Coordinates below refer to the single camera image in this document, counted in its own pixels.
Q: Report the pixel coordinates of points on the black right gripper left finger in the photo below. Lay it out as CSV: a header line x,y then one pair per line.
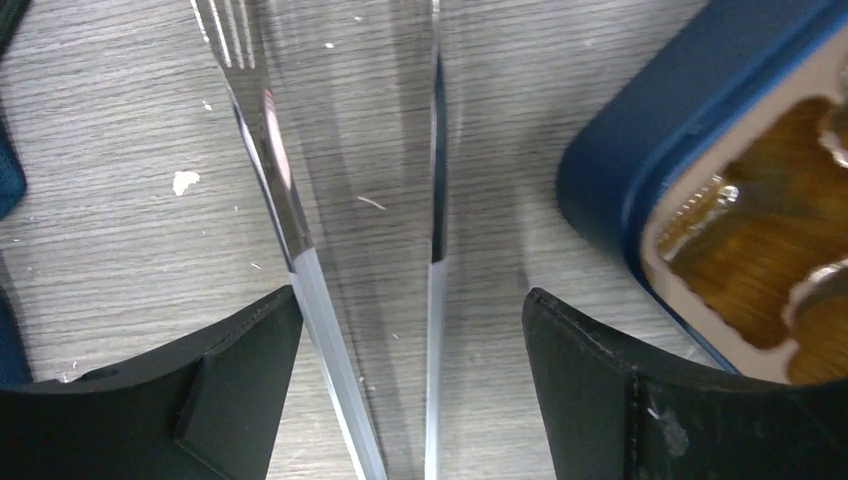
x,y
205,406

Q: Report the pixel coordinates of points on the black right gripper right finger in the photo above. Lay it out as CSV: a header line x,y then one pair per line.
x,y
616,407

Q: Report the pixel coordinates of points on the clear plastic metal tongs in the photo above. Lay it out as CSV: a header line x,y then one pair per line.
x,y
233,31

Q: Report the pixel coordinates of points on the blue chocolate tin box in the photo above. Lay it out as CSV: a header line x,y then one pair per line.
x,y
718,177

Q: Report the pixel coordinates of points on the dark blue cloth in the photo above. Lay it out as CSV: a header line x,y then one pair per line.
x,y
14,365

